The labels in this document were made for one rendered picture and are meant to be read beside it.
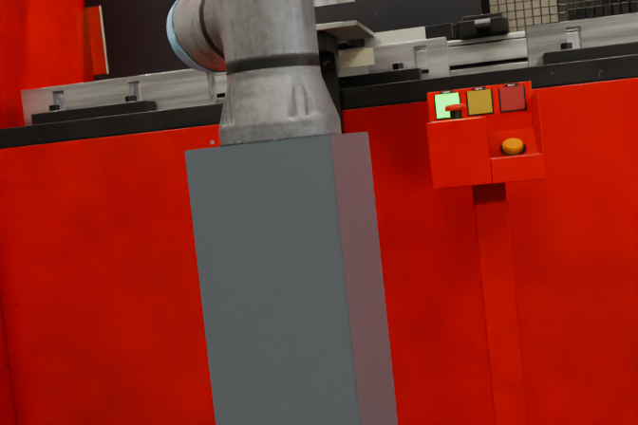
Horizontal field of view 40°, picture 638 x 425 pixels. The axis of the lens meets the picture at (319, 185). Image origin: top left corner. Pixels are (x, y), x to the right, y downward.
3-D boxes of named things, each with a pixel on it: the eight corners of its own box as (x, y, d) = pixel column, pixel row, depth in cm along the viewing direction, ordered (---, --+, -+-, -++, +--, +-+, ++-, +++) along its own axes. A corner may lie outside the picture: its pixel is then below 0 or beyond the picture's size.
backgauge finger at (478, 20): (456, 31, 204) (454, 9, 203) (460, 41, 229) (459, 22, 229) (509, 25, 201) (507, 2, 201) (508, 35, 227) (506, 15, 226)
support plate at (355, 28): (270, 36, 180) (269, 31, 180) (298, 46, 206) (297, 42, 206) (356, 25, 177) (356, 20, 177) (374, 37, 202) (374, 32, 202)
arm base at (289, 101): (321, 135, 100) (311, 47, 100) (199, 148, 105) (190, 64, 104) (355, 132, 115) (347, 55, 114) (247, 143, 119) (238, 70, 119)
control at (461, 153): (432, 189, 159) (422, 89, 158) (436, 183, 175) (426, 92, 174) (546, 178, 156) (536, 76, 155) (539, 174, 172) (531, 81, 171)
